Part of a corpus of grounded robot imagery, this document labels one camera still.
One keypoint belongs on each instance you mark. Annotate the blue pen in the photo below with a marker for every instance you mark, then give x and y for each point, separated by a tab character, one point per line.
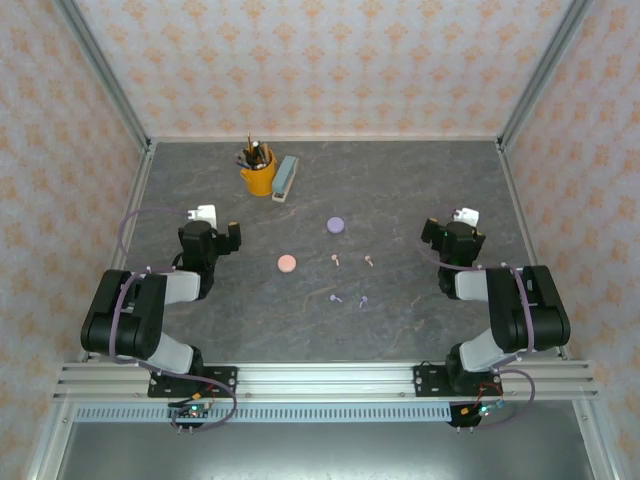
242	162

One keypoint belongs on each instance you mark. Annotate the aluminium table edge rail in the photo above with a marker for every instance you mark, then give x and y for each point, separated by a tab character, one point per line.
325	138
136	200
518	200

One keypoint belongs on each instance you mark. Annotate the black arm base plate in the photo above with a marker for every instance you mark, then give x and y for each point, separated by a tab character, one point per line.
427	382
222	382

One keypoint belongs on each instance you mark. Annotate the aluminium frame post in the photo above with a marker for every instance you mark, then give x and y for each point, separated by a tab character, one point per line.
105	75
545	75

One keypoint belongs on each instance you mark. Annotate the purple earbud charging case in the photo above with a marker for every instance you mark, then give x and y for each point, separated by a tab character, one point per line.
335	224

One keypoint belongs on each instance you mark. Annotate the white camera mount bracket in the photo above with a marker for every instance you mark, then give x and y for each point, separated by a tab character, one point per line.
467	215

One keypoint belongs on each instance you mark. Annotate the pink earbud charging case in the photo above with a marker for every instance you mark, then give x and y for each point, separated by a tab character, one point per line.
287	264

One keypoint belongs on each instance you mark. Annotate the black marker pen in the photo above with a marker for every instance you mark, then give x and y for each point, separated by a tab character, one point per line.
256	152

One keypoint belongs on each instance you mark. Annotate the grey metal shelf panel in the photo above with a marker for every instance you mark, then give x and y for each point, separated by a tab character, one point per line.
325	452

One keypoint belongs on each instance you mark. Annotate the yellow pen holder cup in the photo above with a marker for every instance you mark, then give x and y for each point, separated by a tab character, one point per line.
260	182

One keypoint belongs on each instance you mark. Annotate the brown pen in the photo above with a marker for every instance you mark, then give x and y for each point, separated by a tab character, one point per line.
265	155

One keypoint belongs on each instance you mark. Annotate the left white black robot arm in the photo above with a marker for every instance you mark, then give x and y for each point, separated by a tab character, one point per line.
125	320

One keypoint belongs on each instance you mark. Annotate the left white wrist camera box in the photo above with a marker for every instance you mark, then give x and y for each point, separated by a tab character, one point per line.
206	214

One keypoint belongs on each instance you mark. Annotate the grey blue stapler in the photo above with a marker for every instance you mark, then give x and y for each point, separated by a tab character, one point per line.
285	175

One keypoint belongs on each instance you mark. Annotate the yellow pencil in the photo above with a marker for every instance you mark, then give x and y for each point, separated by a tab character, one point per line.
248	142

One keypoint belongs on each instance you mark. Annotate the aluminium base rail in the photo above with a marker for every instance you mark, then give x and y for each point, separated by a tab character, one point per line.
325	380

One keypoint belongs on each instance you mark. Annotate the controller board with green light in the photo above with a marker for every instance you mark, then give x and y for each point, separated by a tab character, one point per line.
480	412
192	412

